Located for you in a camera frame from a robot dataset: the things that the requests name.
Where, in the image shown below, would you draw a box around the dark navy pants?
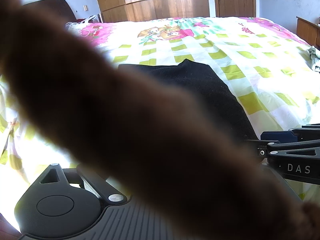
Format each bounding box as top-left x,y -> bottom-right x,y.
118,59 -> 258,140

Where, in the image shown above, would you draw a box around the white cable bundle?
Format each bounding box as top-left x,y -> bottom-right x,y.
65,15 -> 97,32

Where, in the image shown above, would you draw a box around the wooden side cabinet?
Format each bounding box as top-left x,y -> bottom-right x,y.
296,17 -> 320,49

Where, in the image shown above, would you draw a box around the dark wooden headboard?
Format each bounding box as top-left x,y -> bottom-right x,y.
25,0 -> 76,22

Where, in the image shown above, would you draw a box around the brown fuzzy strap over lens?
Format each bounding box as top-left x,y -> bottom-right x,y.
0,0 -> 320,240

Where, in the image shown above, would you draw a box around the folded light grey clothes stack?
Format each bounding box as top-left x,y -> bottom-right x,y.
308,46 -> 320,73

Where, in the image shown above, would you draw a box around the floral checkered bed sheet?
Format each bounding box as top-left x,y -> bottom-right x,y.
0,16 -> 320,203

